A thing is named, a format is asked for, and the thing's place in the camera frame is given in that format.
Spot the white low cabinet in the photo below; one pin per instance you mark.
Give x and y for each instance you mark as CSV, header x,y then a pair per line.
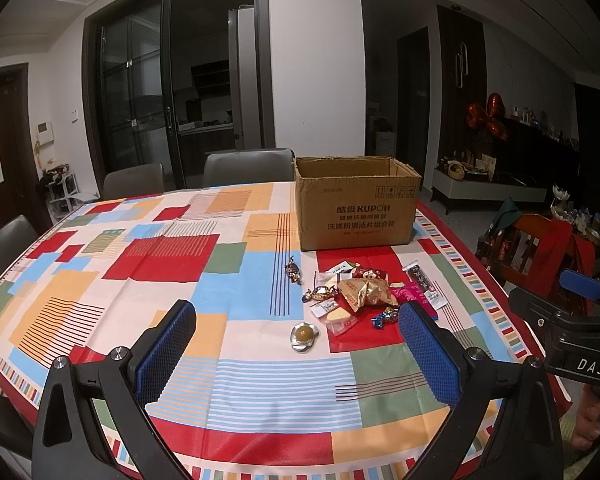
x,y
482,191

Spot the dark twisted wrapper candy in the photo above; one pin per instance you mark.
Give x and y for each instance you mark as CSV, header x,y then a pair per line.
x,y
292,271

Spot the round gold foil candy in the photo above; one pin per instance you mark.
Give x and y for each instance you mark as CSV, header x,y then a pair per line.
x,y
303,336

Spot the black white snack bar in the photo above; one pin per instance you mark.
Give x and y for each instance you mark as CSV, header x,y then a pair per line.
x,y
431,291

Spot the grey chair middle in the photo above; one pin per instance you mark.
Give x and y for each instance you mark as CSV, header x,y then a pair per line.
x,y
248,167

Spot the silver blue foil candy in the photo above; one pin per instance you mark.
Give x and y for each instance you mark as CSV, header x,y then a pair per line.
x,y
320,293

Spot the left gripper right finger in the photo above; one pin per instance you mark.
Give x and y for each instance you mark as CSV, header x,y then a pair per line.
x,y
525,441

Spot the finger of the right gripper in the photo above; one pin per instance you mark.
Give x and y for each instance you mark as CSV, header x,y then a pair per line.
x,y
580,284
539,313

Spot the red foil balloons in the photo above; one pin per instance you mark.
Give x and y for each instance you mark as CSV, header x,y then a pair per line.
x,y
490,117

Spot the grey chair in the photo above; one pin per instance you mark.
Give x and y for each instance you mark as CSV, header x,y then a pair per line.
x,y
248,167
146,179
15,237

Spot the pink snack packet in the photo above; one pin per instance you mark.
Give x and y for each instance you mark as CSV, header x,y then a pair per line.
x,y
407,292

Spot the glass sliding door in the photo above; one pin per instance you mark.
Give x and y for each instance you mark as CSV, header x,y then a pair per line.
x,y
170,82

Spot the gold fortune biscuits packet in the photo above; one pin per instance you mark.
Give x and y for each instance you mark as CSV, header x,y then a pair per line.
x,y
363,292

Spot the right hand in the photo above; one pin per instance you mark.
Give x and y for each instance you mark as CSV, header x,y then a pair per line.
x,y
587,426

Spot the red snack packet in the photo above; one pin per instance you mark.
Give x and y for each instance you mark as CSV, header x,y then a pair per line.
x,y
369,273

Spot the grey chair far left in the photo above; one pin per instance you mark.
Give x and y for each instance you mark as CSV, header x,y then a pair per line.
x,y
15,237

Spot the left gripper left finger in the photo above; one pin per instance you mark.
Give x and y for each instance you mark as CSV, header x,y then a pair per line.
x,y
69,442

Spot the white shoe rack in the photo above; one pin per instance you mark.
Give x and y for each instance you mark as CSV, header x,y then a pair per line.
x,y
60,191

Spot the white gold barcode candy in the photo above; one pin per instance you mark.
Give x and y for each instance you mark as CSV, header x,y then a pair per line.
x,y
342,271

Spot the red wooden chair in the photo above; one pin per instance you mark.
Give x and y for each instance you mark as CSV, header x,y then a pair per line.
x,y
531,251

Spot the colourful patchwork tablecloth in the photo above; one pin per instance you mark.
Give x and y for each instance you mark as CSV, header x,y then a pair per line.
x,y
242,404

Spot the brown cardboard box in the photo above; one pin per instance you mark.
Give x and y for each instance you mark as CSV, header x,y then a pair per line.
x,y
351,202

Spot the clear yellow biscuit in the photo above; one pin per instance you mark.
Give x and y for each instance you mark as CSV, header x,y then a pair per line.
x,y
336,319

